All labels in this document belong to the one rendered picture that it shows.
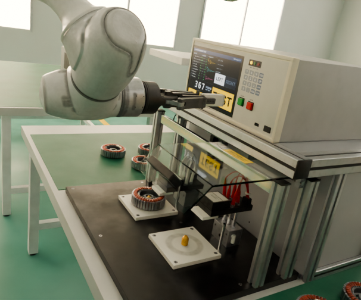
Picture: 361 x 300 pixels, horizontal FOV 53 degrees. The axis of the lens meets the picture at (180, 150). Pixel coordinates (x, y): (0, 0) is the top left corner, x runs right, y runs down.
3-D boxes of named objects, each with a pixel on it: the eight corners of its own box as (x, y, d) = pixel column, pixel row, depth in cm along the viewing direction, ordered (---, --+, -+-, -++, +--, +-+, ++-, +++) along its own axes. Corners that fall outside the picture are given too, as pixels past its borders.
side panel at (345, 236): (305, 283, 98) (340, 174, 88) (296, 276, 100) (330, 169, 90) (367, 263, 112) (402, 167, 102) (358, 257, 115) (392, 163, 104)
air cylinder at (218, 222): (225, 247, 104) (229, 231, 103) (211, 233, 110) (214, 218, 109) (239, 244, 107) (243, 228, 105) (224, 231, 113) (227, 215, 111)
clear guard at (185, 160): (183, 215, 70) (188, 187, 68) (134, 167, 89) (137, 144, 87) (299, 197, 87) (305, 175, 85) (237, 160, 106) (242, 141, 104)
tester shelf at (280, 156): (293, 180, 79) (298, 161, 78) (156, 103, 133) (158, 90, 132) (402, 167, 102) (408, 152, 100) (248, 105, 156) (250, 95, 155)
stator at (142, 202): (139, 213, 113) (140, 203, 112) (125, 197, 122) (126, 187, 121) (170, 209, 119) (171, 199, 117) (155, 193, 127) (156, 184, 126)
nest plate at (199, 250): (173, 269, 91) (174, 265, 91) (148, 237, 103) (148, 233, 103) (220, 258, 99) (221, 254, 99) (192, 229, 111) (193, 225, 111)
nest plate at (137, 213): (135, 221, 111) (136, 217, 110) (118, 198, 123) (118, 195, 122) (177, 214, 118) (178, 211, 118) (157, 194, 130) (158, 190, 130)
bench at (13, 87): (-3, 220, 233) (-5, 106, 209) (-19, 131, 381) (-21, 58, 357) (151, 201, 290) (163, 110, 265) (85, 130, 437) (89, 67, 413)
